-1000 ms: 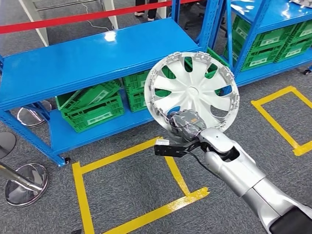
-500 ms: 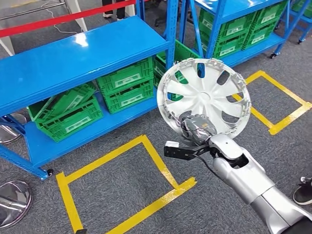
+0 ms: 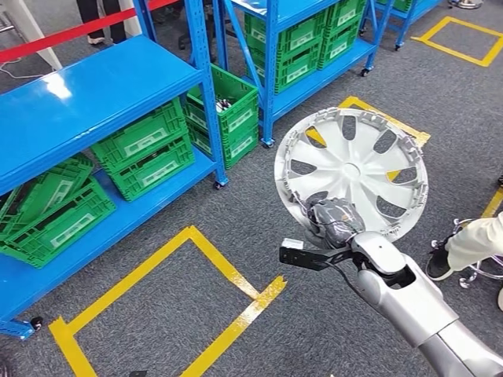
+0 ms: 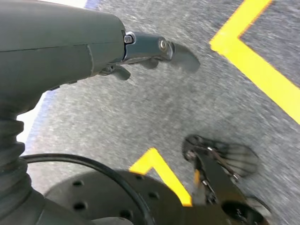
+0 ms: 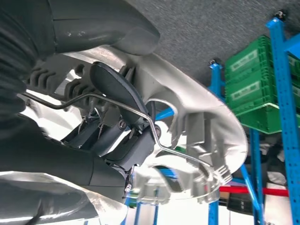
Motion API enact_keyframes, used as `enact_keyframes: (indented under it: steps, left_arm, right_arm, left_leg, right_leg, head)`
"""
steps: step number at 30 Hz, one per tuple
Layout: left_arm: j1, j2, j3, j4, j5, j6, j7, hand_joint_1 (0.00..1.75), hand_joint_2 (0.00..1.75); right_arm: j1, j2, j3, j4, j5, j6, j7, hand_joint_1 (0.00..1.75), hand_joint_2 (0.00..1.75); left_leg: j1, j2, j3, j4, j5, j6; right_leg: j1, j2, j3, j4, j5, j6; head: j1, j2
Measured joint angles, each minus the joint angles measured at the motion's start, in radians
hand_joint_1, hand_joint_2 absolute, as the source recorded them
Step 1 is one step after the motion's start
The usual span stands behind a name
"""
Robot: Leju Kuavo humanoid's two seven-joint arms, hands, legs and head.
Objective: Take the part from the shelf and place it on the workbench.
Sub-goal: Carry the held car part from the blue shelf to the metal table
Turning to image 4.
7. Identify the black perforated robot body cover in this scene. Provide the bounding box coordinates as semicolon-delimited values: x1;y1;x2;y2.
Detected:
44;169;185;225

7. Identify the black robot leg and foot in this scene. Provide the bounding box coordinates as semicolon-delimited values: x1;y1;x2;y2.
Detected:
182;134;274;225

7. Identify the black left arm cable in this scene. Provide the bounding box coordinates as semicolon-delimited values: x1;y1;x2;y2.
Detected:
22;153;155;225

